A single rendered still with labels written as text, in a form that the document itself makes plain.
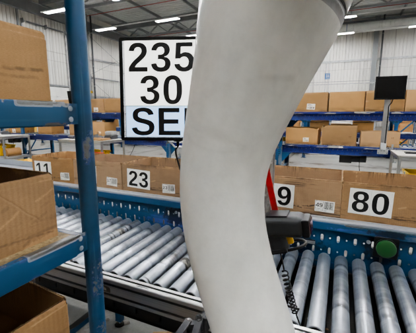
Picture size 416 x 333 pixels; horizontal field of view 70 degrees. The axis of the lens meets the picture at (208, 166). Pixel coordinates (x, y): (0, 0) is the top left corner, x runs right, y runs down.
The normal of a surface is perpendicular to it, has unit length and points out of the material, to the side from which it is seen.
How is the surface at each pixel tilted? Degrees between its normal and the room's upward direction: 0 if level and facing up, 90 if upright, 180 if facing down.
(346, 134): 90
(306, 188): 91
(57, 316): 90
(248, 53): 94
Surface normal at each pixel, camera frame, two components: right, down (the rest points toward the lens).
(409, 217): -0.41, 0.18
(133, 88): -0.07, 0.11
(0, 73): 0.91, 0.07
